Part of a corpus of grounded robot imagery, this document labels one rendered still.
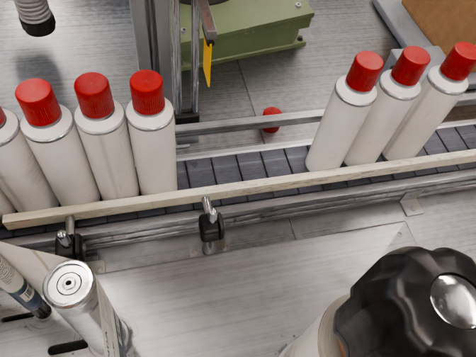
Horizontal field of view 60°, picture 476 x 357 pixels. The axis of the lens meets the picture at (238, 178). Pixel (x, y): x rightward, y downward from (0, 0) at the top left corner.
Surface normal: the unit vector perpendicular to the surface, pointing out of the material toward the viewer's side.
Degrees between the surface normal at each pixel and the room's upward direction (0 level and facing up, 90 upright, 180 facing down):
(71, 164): 90
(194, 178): 0
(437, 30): 90
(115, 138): 90
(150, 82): 3
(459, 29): 90
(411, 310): 19
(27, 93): 3
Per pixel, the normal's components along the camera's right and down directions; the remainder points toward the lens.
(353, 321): -0.75, 0.51
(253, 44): 0.39, 0.79
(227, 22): 0.07, -0.49
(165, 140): 0.63, 0.68
